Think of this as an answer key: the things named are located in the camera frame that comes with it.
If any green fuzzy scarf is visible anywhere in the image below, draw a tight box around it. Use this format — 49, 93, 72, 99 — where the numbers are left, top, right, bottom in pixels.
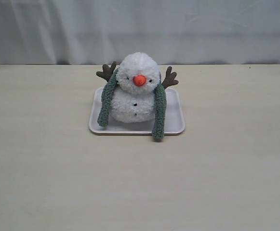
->
96, 68, 167, 140

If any white backdrop curtain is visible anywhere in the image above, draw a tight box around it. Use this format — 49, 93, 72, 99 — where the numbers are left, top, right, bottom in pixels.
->
0, 0, 280, 64

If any white rectangular tray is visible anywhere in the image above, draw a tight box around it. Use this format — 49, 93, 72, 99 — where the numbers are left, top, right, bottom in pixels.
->
88, 87, 186, 136

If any white plush snowman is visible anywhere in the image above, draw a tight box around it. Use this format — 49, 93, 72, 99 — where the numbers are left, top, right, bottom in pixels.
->
96, 52, 179, 127

